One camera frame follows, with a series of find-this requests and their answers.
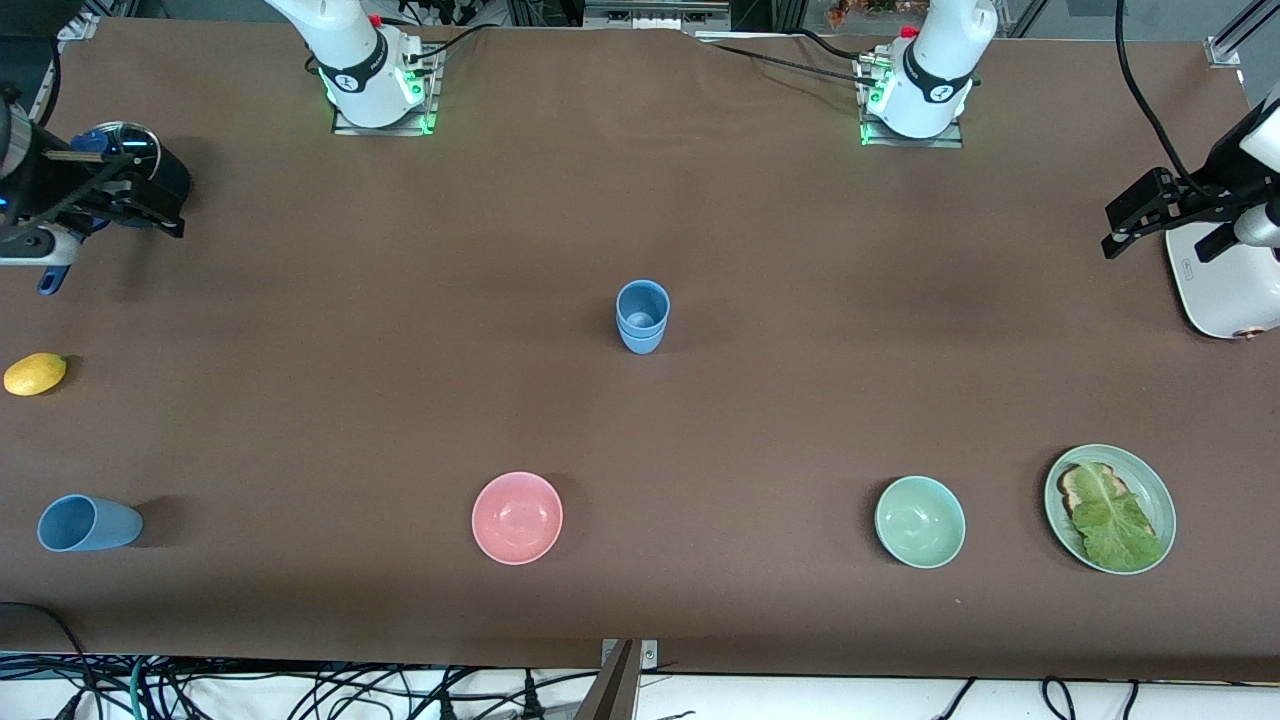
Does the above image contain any dark blue pot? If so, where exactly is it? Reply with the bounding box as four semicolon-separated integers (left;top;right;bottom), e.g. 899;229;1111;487
38;121;193;297

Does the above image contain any white rounded appliance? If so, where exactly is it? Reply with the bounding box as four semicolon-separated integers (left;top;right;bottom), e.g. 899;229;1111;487
1165;218;1280;342

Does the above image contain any yellow lemon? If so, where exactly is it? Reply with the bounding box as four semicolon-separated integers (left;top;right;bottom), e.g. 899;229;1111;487
3;352;68;397

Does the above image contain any green round plate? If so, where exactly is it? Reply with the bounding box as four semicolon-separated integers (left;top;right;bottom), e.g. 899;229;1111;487
1043;444;1178;576

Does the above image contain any toasted bread slice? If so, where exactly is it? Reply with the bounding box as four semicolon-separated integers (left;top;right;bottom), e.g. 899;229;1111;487
1059;465;1157;541

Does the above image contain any green lettuce leaf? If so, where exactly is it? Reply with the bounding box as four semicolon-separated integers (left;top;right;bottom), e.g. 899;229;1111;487
1070;462;1167;573

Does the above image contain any green bowl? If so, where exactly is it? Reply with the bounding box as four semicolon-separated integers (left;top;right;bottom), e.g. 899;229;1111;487
874;475;967;570

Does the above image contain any pink bowl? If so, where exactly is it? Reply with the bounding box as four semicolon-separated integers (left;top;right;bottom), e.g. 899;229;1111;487
471;471;564;566

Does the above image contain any grey power strip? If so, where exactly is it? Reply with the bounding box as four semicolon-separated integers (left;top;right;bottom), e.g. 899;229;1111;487
584;0;732;32

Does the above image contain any thick black cable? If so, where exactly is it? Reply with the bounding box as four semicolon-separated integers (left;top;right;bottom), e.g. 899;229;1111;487
1114;0;1217;191

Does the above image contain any black arm base cable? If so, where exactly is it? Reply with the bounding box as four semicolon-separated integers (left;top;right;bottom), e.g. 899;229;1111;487
403;20;493;64
698;28;879;83

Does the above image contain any black cable loop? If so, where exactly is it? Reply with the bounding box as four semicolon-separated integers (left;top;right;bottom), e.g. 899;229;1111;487
0;600;101;720

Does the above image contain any dark camera mount pole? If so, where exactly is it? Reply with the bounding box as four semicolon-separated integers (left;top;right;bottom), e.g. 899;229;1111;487
574;640;642;720

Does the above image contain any metal table edge bracket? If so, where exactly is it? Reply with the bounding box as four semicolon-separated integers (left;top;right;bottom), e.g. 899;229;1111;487
600;639;660;672

